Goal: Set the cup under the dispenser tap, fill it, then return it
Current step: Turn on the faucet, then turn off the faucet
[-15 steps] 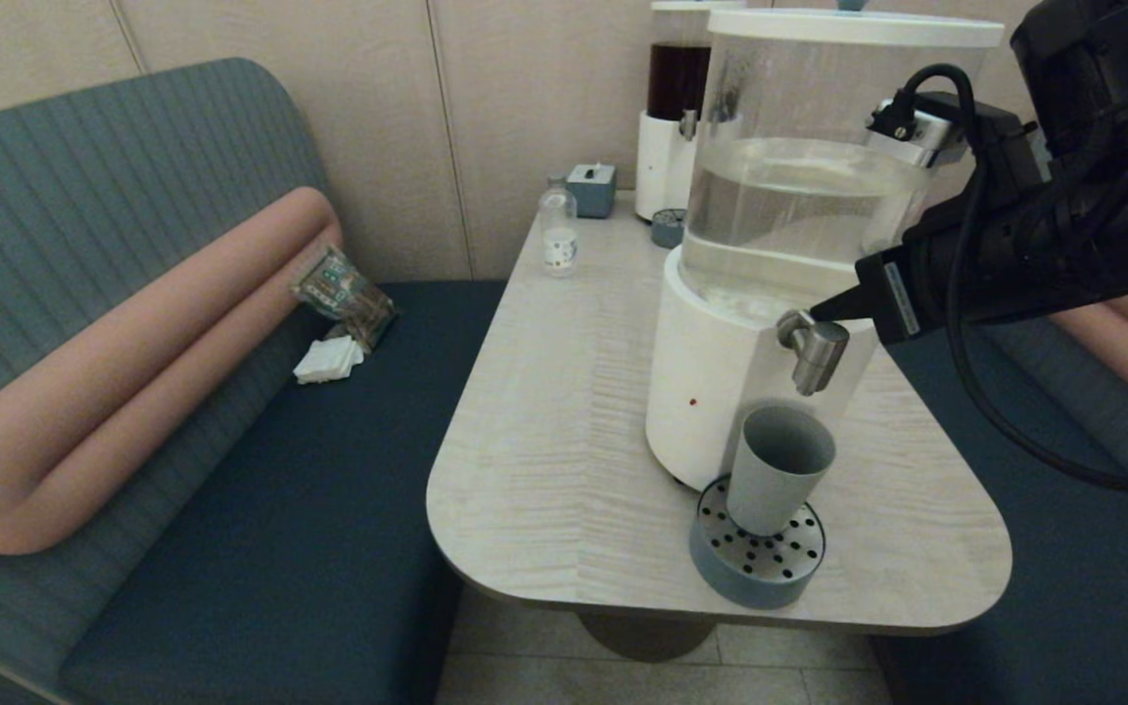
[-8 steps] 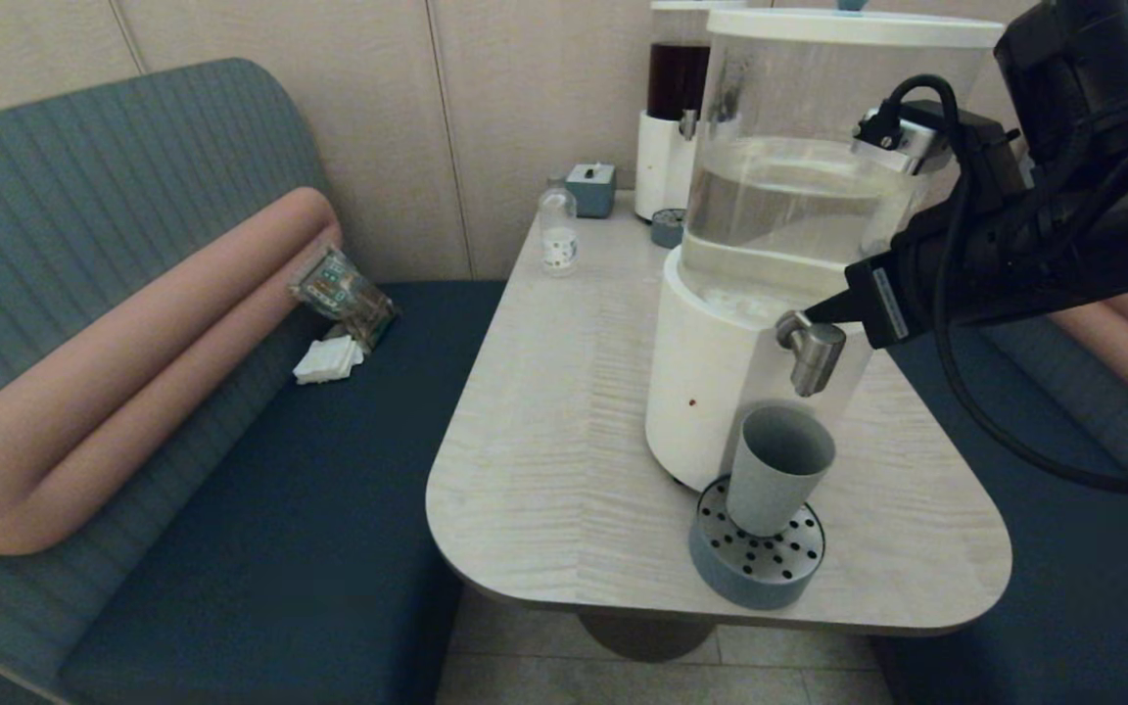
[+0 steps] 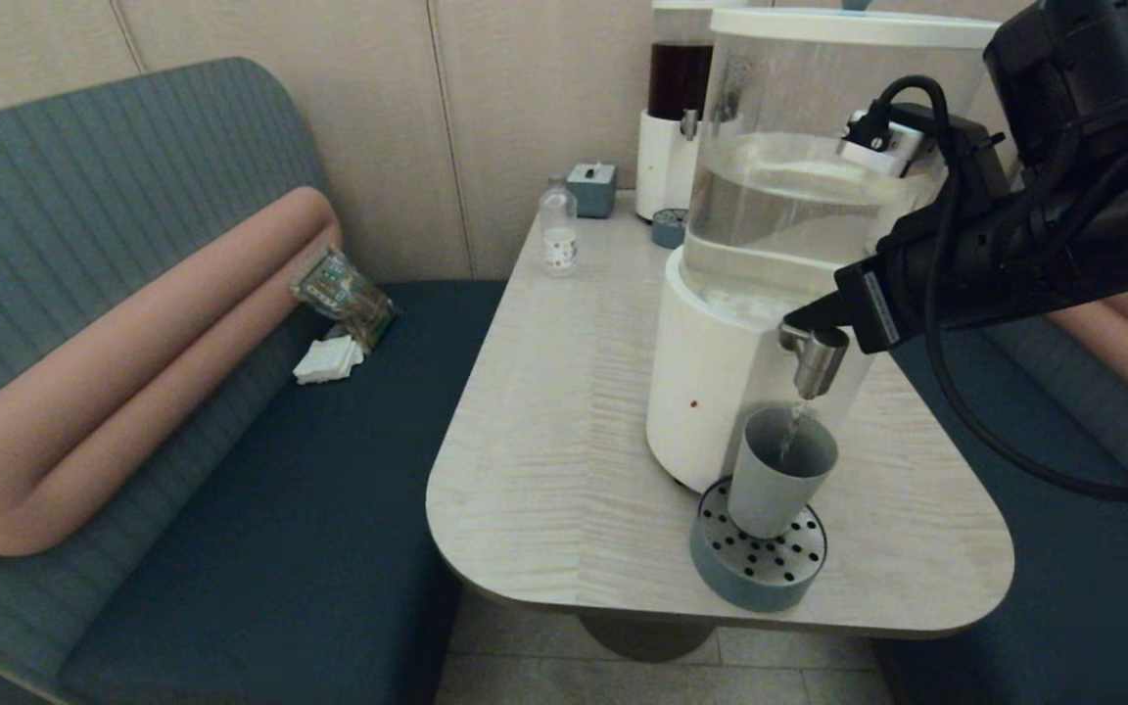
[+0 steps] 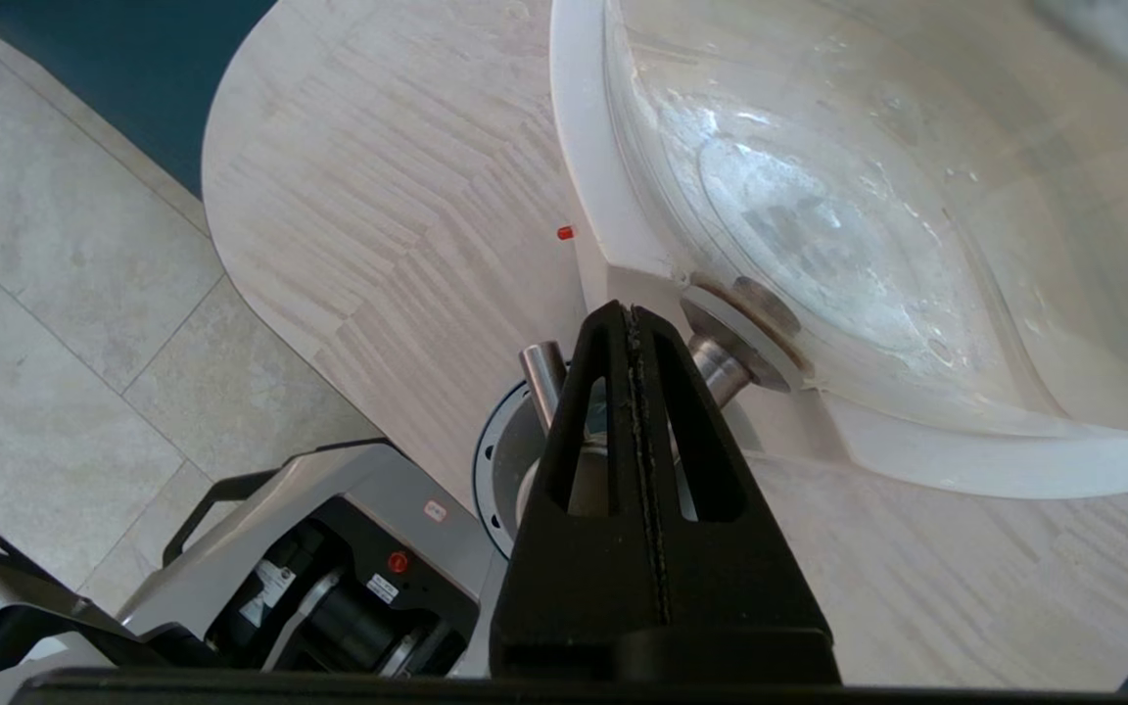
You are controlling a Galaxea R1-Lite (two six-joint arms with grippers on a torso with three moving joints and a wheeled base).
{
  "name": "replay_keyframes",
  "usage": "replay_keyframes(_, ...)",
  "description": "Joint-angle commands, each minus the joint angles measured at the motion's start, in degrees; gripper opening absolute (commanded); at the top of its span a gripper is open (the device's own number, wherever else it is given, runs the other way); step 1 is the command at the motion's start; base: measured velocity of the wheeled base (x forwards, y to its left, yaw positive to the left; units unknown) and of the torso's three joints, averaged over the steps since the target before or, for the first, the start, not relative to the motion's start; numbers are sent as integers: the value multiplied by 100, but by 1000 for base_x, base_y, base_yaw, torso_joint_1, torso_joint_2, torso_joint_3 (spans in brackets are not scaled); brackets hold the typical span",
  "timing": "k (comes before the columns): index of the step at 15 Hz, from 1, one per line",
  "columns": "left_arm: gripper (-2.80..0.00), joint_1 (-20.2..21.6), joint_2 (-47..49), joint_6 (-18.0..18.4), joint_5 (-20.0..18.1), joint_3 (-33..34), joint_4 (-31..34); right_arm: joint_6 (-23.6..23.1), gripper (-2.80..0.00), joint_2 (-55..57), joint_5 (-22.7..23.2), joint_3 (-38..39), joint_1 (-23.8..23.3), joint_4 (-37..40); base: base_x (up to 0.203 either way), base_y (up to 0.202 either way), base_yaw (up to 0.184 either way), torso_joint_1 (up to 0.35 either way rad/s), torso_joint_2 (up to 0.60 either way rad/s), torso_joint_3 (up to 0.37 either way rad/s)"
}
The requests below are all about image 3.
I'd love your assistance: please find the small clear bottle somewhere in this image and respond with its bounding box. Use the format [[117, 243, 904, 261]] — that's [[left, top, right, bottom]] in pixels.
[[539, 174, 580, 277]]

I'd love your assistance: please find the blue-grey tissue box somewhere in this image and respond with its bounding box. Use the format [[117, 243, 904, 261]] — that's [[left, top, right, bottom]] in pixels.
[[566, 163, 618, 219]]

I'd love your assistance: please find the steel dispenser tap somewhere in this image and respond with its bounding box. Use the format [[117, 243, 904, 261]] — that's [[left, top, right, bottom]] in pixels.
[[779, 323, 851, 400]]

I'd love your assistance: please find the white napkin stack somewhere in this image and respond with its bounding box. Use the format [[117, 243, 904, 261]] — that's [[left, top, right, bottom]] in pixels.
[[293, 336, 366, 385]]

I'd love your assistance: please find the black right camera cable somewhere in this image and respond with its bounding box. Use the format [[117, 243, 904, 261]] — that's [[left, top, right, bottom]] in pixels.
[[848, 74, 1128, 504]]

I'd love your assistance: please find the dark drink dispenser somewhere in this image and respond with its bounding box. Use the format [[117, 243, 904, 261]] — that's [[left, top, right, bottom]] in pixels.
[[634, 0, 746, 222]]

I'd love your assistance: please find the round blue-grey drip tray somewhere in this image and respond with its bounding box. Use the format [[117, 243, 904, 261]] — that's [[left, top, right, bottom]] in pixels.
[[688, 476, 829, 614]]

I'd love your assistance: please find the large clear water dispenser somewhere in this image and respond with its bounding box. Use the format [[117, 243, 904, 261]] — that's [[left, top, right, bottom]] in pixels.
[[644, 0, 1006, 495]]

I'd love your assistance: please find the grey plastic cup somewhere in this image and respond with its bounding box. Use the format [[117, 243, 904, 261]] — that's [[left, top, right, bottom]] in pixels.
[[727, 404, 839, 540]]

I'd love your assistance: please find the green snack packet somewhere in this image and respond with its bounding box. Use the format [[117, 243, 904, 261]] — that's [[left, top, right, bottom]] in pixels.
[[291, 246, 400, 353]]

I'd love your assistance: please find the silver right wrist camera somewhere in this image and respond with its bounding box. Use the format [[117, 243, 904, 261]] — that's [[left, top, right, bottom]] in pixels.
[[838, 110, 949, 179]]

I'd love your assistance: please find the brass table pedestal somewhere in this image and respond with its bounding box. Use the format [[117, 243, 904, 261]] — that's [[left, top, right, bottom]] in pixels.
[[576, 612, 722, 664]]

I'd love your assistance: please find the teal upholstered bench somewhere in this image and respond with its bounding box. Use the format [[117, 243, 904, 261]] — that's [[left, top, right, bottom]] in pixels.
[[0, 57, 508, 705], [868, 313, 1128, 705]]

